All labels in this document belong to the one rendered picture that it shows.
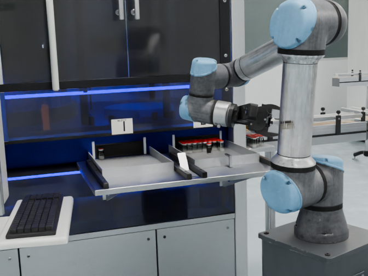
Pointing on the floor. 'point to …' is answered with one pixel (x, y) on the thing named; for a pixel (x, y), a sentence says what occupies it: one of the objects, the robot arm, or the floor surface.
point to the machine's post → (240, 217)
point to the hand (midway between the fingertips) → (297, 125)
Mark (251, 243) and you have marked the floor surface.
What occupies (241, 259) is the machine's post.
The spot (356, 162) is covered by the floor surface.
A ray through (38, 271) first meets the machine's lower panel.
